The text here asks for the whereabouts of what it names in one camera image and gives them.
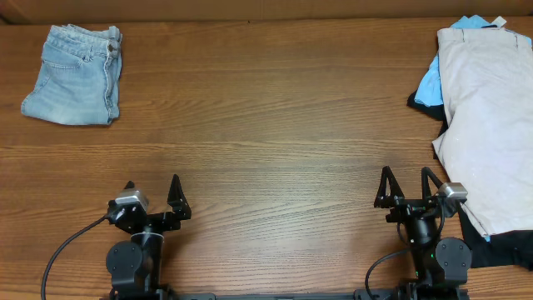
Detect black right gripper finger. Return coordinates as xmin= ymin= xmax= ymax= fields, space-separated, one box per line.
xmin=374 ymin=166 xmax=405 ymax=208
xmin=421 ymin=167 xmax=443 ymax=200

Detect light blue denim shorts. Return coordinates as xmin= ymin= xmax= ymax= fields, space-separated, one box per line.
xmin=21 ymin=24 xmax=122 ymax=126

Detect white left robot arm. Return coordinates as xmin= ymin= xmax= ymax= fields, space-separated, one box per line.
xmin=106 ymin=174 xmax=192 ymax=299

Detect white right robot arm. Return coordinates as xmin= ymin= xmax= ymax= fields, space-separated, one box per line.
xmin=365 ymin=166 xmax=472 ymax=300

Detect light blue garment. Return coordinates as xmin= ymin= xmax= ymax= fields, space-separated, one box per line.
xmin=411 ymin=15 xmax=532 ymax=111

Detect black garment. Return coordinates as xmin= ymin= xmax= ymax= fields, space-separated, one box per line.
xmin=406 ymin=90 xmax=533 ymax=271

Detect beige folded trousers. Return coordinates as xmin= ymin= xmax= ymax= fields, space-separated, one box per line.
xmin=433 ymin=27 xmax=532 ymax=236

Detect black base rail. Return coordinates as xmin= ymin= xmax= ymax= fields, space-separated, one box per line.
xmin=100 ymin=289 xmax=470 ymax=300

